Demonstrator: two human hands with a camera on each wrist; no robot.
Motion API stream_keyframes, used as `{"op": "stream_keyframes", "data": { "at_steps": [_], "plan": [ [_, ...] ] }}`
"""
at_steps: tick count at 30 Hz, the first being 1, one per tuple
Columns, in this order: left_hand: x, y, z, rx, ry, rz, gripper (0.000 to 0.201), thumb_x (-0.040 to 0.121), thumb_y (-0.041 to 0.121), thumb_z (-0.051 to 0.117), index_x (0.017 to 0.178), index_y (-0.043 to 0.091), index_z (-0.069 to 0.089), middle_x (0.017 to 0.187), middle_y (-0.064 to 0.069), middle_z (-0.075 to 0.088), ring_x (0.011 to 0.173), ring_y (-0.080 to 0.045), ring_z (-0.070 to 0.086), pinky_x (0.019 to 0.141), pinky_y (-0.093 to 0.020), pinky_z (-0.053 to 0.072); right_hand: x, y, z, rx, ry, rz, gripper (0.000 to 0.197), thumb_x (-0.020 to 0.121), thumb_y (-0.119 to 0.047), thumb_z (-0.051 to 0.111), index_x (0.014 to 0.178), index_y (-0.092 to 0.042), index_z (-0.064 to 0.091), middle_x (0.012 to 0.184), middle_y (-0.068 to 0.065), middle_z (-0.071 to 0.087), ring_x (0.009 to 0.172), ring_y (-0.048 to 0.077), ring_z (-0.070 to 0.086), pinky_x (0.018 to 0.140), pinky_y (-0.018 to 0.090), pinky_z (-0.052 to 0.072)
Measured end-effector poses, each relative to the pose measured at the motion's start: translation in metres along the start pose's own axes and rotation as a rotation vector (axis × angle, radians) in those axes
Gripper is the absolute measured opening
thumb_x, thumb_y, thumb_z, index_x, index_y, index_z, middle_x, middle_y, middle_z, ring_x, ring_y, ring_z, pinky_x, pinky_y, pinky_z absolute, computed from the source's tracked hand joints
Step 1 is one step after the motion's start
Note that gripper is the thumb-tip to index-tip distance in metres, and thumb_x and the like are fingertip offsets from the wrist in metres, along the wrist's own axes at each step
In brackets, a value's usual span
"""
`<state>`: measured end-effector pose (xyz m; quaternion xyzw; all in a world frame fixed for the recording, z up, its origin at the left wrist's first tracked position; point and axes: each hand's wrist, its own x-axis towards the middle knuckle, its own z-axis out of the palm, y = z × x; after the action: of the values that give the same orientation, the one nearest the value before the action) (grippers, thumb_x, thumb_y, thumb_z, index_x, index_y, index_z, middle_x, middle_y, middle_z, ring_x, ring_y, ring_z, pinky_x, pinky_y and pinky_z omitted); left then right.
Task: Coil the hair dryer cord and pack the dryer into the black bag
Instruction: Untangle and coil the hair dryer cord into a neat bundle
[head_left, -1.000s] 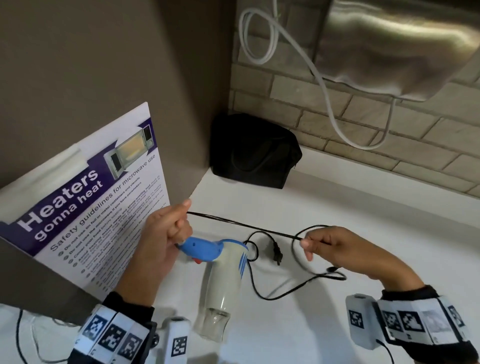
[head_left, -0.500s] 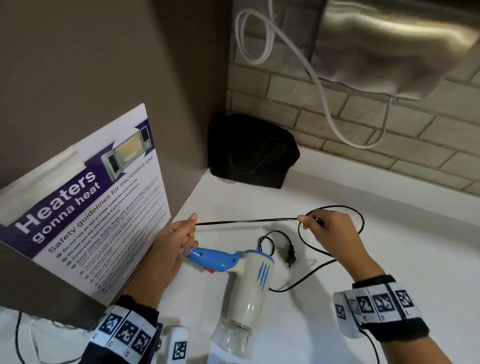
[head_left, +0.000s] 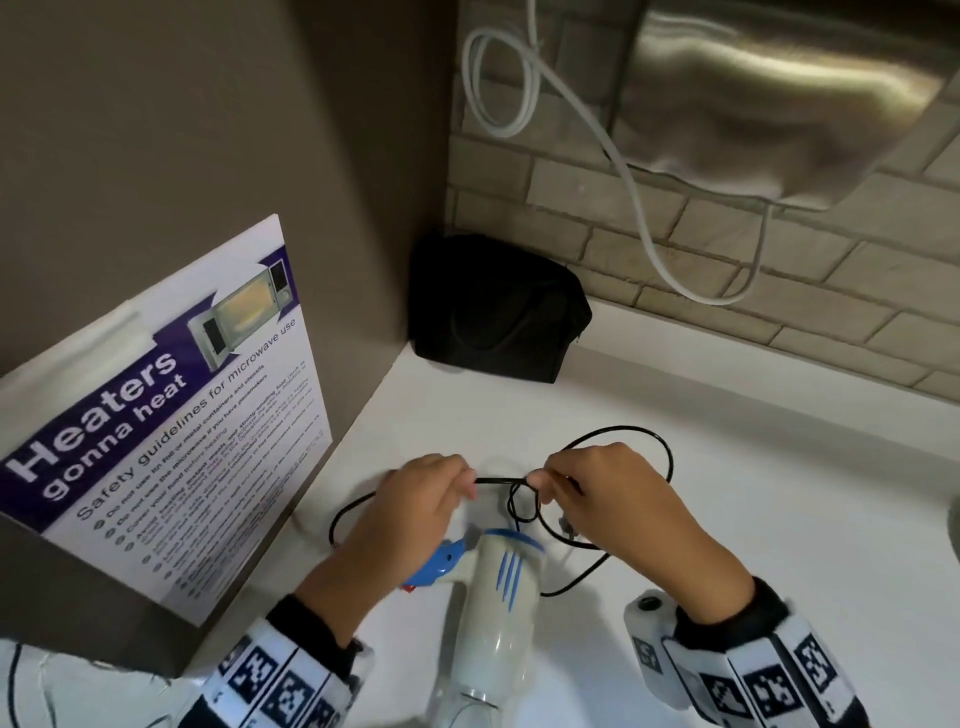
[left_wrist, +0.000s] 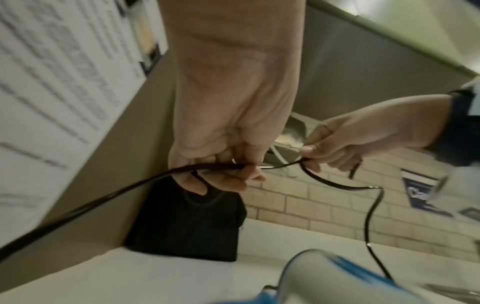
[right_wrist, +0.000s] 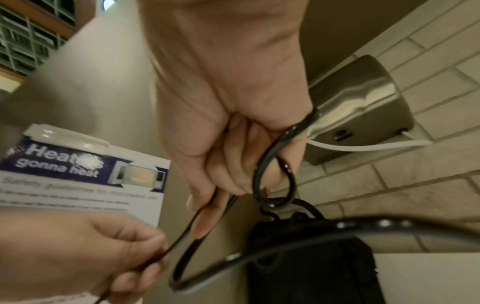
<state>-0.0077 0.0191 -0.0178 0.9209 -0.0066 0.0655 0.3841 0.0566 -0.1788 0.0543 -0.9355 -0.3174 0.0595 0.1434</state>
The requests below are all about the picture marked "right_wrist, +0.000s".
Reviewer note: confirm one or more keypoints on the person's right hand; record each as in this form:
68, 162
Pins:
225, 74

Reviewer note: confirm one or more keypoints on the person's left hand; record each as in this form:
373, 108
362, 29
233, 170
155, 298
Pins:
67, 249

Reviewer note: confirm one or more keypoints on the black fabric bag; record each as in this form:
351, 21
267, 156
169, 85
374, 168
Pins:
311, 276

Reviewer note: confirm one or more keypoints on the purple and white poster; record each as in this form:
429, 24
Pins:
93, 184

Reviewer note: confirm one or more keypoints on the steel wall hand dryer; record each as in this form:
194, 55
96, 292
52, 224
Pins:
360, 98

